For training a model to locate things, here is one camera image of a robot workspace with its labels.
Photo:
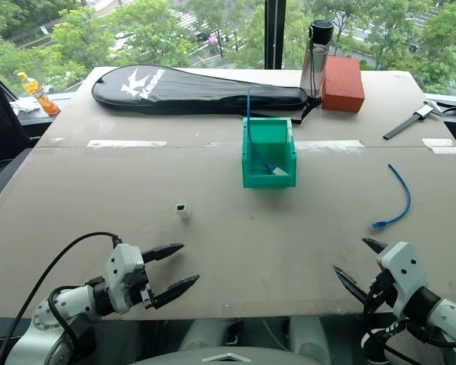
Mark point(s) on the short clear tape strip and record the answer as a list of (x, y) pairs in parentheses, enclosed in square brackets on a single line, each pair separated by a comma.
[(226, 144)]

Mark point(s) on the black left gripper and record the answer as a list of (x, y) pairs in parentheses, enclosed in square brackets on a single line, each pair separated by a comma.
[(142, 287)]

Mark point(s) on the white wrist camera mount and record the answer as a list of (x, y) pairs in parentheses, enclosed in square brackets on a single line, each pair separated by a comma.
[(404, 266), (121, 266)]

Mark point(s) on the silver robot torso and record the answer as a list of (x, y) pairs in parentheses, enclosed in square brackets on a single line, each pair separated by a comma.
[(228, 355)]

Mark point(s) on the orange drink bottle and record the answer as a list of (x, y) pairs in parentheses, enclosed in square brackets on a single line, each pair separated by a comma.
[(42, 97)]

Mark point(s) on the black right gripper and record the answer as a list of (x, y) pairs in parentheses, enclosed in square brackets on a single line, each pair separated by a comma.
[(384, 291)]

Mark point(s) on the small white connector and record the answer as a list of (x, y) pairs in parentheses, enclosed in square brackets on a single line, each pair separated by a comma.
[(183, 211)]

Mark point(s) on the green plastic bin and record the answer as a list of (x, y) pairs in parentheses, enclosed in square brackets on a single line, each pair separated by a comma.
[(268, 180)]

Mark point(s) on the wide clear tape strip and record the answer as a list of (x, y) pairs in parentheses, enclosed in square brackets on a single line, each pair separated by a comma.
[(441, 145)]

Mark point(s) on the black angled panel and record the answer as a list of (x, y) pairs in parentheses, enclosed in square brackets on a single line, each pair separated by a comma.
[(2, 121)]

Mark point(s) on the black racket cover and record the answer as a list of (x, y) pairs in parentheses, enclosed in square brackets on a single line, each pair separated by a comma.
[(182, 89)]

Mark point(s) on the long clear tape strip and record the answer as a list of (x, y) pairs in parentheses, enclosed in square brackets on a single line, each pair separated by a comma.
[(328, 144), (125, 143)]

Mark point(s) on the white crumpled tissue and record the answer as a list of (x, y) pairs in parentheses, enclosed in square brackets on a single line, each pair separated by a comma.
[(23, 106)]

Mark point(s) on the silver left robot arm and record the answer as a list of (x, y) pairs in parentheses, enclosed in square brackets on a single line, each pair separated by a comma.
[(72, 302)]

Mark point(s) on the clear water bottle black lid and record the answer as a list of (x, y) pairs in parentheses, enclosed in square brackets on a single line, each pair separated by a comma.
[(314, 64)]

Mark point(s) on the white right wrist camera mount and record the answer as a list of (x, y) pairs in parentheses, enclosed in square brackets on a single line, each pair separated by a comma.
[(404, 266)]

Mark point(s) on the dark window frame post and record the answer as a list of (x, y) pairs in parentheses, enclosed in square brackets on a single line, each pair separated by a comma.
[(275, 34)]

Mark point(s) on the red brick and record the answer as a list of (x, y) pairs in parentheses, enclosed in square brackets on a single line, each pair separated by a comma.
[(342, 81)]

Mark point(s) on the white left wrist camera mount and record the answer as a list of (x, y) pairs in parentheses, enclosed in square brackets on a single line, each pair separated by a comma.
[(121, 266)]

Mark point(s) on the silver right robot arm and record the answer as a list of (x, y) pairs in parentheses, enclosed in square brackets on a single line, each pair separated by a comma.
[(450, 319)]

